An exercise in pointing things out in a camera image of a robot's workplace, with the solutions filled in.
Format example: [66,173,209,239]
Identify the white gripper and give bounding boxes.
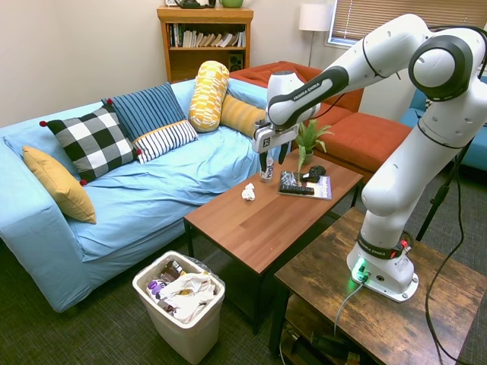
[252,120,300,180]

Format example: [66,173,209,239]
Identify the white plastic trash bin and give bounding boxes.
[132,250,226,365]

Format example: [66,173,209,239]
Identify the black patterned book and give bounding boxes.
[279,170,316,197]

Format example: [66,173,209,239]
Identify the small potted fern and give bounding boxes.
[294,119,335,174]

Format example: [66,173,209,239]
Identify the black game controller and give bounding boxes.
[301,165,327,182]

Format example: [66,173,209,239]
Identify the orange yellow striped cushion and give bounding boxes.
[219,94,267,138]

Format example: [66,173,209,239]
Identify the purple cover magazine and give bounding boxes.
[277,175,334,202]

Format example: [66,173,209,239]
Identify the wooden coffee table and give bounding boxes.
[183,148,364,335]

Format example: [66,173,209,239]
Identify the yellow white patterned bolster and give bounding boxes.
[187,60,231,133]

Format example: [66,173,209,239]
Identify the orange sofa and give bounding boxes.
[228,60,414,184]

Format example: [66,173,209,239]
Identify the white navy striped cushion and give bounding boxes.
[132,119,199,165]

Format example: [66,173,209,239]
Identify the wooden bookshelf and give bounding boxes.
[156,5,255,84]

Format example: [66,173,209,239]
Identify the light blue sofa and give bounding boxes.
[0,78,294,313]

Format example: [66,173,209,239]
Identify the blue striped cushion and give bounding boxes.
[100,82,187,142]

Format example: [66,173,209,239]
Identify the row of paperback books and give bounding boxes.
[168,23,247,49]

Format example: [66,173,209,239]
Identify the white shade floor lamp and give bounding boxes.
[298,3,331,68]

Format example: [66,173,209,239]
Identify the brown snack wrapper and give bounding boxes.
[159,260,188,284]

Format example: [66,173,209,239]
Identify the white crumpled plastic bag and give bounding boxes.
[161,271,218,321]

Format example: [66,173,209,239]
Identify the brown window blinds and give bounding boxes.
[329,0,487,47]

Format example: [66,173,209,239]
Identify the black tripod stand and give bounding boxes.
[415,136,476,243]

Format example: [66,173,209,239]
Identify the black white shelf ornament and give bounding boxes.
[177,0,215,10]

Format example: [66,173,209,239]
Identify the purple snack wrapper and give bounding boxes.
[146,279,169,300]

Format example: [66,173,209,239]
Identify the black white checkered cushion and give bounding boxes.
[39,102,142,186]

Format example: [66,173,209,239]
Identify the black power adapter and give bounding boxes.
[310,332,350,359]

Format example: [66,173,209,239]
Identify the rustic wooden side table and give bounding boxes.
[269,207,487,365]

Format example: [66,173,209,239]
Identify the teal blue sofa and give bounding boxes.
[399,75,487,172]

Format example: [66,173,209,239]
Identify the mustard yellow cushion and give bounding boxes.
[21,145,97,225]

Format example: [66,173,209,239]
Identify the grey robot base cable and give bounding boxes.
[333,281,367,338]

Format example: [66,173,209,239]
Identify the black hanging cable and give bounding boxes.
[423,151,469,365]

